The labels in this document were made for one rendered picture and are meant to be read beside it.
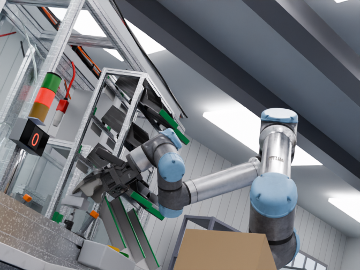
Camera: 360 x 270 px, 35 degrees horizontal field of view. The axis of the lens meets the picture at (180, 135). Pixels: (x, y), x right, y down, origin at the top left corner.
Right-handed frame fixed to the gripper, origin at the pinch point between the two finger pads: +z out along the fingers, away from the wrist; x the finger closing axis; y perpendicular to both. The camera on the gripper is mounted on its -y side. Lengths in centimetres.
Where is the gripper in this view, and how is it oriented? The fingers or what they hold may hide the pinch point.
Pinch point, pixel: (79, 192)
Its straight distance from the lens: 181.5
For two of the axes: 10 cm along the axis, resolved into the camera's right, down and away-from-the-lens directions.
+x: 3.0, 4.1, 8.6
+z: -8.4, 5.4, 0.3
